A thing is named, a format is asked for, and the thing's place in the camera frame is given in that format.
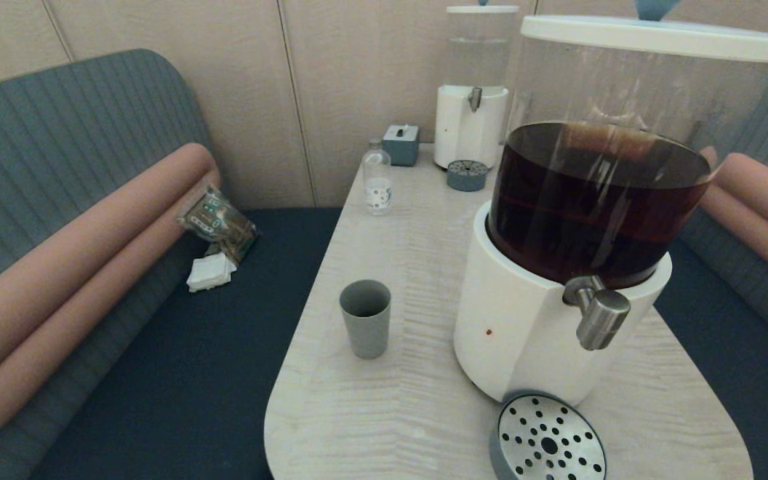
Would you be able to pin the small perforated drip tray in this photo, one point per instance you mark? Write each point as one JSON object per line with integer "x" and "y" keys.
{"x": 467, "y": 176}

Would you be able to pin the small metal dispenser tap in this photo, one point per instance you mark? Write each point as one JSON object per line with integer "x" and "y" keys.
{"x": 474, "y": 98}

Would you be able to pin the large metal dispenser tap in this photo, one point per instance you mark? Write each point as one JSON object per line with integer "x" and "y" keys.
{"x": 600, "y": 320}

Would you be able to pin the grey plastic cup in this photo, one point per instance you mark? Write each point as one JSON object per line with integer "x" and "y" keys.
{"x": 365, "y": 333}

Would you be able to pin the small blue-grey box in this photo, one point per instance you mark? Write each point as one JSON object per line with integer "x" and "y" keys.
{"x": 400, "y": 146}

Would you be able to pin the green snack packet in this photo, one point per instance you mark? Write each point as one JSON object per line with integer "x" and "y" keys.
{"x": 220, "y": 223}

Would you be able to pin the white lid with blue knob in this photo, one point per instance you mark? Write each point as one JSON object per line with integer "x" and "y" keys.
{"x": 657, "y": 36}

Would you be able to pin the clear plastic bottle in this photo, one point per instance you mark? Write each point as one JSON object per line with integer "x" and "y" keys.
{"x": 377, "y": 186}

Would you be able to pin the small water dispenser white base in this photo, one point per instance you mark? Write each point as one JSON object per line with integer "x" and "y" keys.
{"x": 464, "y": 133}

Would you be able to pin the grey-blue upholstered sofa bench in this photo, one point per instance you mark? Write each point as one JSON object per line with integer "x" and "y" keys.
{"x": 57, "y": 133}
{"x": 744, "y": 346}

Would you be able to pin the large perforated metal drip tray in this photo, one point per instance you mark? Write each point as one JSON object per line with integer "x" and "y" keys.
{"x": 547, "y": 440}

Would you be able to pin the white folded napkin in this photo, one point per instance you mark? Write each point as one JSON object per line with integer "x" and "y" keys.
{"x": 210, "y": 273}

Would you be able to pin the large tea dispenser white base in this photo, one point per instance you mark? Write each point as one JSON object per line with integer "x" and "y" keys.
{"x": 517, "y": 333}

